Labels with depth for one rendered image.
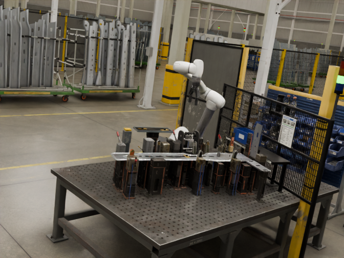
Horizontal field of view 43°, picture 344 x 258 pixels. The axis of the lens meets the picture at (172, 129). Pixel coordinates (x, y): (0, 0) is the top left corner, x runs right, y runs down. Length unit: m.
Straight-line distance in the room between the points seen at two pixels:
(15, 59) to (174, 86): 4.23
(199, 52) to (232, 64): 0.72
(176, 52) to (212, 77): 5.16
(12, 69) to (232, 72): 5.57
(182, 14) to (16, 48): 4.39
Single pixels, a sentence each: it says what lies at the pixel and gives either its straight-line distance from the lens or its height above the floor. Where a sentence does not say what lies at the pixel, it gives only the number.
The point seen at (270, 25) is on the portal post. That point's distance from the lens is 8.73.
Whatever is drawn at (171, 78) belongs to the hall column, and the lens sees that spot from 11.97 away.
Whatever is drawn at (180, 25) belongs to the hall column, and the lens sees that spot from 11.93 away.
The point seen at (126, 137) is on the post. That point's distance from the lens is 4.08.
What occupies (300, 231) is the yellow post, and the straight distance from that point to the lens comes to 4.40.
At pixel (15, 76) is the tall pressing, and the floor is 0.58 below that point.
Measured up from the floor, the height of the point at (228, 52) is 1.88.
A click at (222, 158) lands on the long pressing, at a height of 1.00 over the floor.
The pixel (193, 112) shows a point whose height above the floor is 0.81.
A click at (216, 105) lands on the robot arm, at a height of 1.41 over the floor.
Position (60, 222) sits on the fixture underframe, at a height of 0.21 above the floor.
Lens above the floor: 2.15
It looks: 13 degrees down
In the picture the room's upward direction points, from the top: 8 degrees clockwise
